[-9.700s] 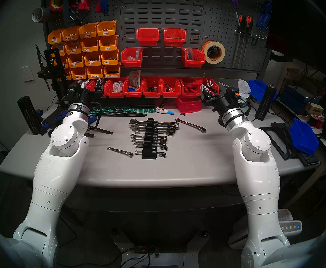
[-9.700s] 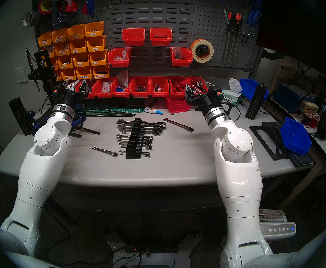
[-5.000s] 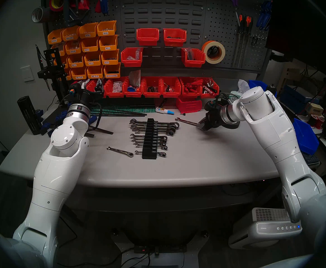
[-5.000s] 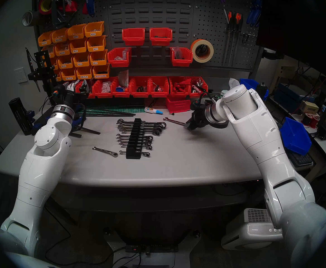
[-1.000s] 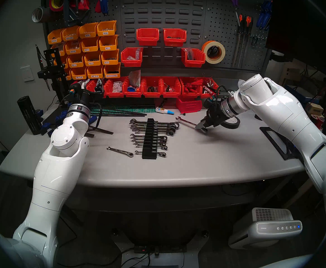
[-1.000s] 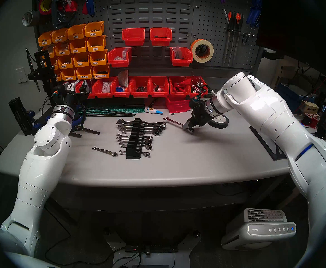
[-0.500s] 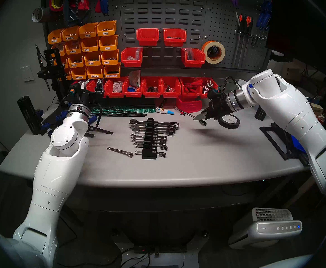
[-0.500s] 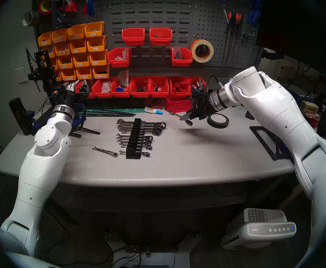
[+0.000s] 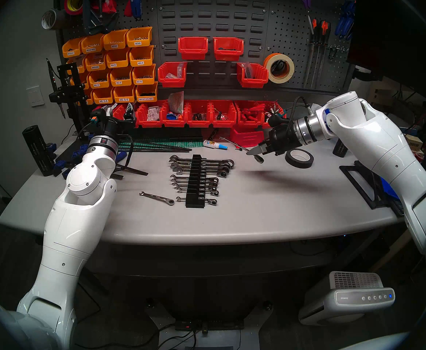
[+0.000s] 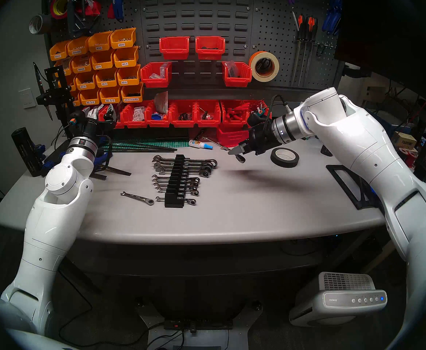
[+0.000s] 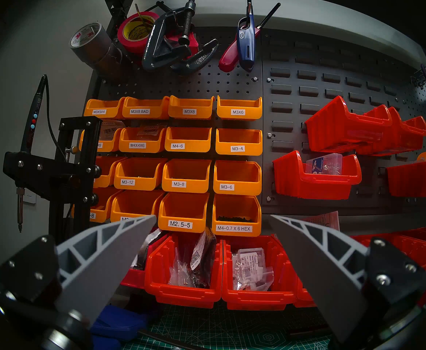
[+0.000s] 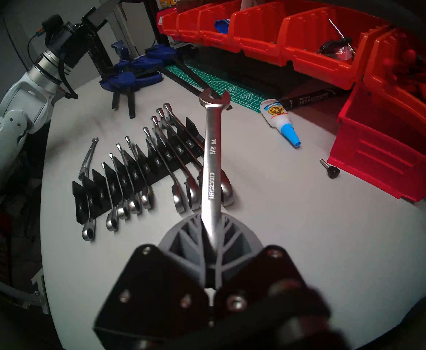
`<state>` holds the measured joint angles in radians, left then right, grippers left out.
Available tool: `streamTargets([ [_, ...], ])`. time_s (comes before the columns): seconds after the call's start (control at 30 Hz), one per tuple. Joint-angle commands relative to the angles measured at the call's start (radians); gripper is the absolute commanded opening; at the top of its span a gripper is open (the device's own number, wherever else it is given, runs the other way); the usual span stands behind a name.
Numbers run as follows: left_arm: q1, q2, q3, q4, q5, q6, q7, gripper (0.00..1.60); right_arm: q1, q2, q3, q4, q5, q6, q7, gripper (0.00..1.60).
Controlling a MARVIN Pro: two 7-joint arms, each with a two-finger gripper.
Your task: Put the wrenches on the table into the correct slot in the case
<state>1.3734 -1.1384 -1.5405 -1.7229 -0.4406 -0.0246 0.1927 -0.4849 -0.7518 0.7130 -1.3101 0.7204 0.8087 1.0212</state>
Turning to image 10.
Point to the blue bar clamp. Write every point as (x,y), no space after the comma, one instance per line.
(49,167)
(104,156)

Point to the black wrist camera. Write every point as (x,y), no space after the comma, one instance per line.
(258,119)
(77,121)

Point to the yellow bin labelled M2.5-5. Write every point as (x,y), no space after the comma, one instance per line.
(111,97)

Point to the chrome 3/8 inch wrench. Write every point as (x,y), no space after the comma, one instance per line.
(194,184)

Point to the black tape roll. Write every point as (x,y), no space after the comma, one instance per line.
(275,159)

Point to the yellow bin labelled M4X4X6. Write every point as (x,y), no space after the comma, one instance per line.
(81,64)

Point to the chrome 9/16 inch wrench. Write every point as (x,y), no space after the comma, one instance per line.
(197,170)

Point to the white glue bottle blue cap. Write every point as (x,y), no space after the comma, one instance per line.
(198,144)

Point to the red hanging tool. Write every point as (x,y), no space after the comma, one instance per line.
(93,8)

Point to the blue white packet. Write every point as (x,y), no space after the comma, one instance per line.
(157,116)

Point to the empty red stacking bin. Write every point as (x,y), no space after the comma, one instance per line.
(231,138)

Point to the clear plastic parts bag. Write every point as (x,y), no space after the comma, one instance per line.
(163,70)
(232,69)
(139,114)

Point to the red yellow tape roll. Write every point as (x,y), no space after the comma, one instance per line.
(53,8)

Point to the green cutting mat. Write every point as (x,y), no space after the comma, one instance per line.
(180,143)

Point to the grey tape roll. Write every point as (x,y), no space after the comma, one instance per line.
(42,20)

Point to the white air purifier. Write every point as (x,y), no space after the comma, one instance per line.
(344,302)

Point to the yellow bin labelled M3X5X4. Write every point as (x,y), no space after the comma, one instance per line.
(59,51)

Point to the black marker pen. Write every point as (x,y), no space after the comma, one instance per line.
(199,135)

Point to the black wrench holder rack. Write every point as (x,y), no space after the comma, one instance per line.
(174,203)

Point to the red wall bin with bags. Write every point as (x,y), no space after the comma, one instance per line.
(240,81)
(154,82)

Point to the chrome 11/32 inch wrench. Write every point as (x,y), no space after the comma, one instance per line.
(194,189)

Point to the black hanging clamp tool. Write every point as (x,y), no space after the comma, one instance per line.
(75,24)

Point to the red bin with black parts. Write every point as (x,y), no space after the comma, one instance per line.
(183,124)

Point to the chrome 3/4 inch wrench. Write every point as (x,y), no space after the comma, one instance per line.
(196,159)

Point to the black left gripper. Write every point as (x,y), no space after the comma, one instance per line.
(93,126)

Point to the black power strip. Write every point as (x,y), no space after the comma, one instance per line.
(205,324)

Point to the yellow parts bin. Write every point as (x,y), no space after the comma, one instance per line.
(67,65)
(71,84)
(76,98)

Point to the grey robot pedestal base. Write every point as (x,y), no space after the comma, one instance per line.
(198,342)

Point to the cream masking tape roll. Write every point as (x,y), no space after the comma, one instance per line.
(252,66)

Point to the red bin with manual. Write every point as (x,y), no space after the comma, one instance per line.
(158,124)

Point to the yellow bin labelled M3-8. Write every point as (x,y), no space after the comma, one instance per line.
(107,79)

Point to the grey tool wall panel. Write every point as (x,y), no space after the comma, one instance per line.
(198,14)

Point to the chrome 1/4 inch wrench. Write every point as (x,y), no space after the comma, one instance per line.
(191,201)

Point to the yellow bin labelled M4-0.7 HEX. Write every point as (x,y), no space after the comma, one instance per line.
(132,94)

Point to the chrome 7/16 inch wrench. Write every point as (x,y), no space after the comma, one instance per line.
(194,180)

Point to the yellow bin labelled M3-6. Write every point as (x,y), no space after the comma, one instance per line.
(129,77)

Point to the chrome 5/8 inch wrench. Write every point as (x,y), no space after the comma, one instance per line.
(196,167)

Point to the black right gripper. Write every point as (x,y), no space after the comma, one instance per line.
(261,139)

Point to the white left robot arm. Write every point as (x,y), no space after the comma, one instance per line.
(49,225)

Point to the small cardboard box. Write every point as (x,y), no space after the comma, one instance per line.
(404,141)

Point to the orange black screwdriver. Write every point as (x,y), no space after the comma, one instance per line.
(311,24)
(300,23)

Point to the black monitor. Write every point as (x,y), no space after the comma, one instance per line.
(391,32)

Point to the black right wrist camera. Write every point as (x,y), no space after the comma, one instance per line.
(258,119)

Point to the yellow bin labelled M3-4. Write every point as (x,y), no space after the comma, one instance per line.
(126,58)

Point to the small chrome ratcheting wrench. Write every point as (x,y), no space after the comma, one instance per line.
(137,197)

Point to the red bin with adhesive tube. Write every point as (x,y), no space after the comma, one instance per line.
(256,105)

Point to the chrome 5/16 inch wrench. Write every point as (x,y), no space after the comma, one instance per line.
(195,193)

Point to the black probe pen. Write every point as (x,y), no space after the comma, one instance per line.
(41,86)

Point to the chrome 11/16 inch wrench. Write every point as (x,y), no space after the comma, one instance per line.
(196,163)

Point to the yellow bin labelled M2.5-6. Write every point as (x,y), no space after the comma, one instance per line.
(89,98)

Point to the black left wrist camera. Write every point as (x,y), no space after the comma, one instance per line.
(77,121)

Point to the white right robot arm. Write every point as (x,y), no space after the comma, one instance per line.
(362,141)

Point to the white wall switch plate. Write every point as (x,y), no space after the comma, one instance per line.
(27,98)

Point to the red bin with clear bag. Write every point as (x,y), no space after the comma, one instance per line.
(134,124)

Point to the black stand frame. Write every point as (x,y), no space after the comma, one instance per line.
(331,167)

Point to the clear bag with manual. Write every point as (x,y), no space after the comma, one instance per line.
(162,103)

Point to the chrome 1/2 inch wrench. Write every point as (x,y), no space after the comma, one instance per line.
(216,143)

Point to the yellow bin labelled M4-6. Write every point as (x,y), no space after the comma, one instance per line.
(102,61)

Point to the yellow bin labelled M3-12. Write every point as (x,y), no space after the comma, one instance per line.
(85,82)

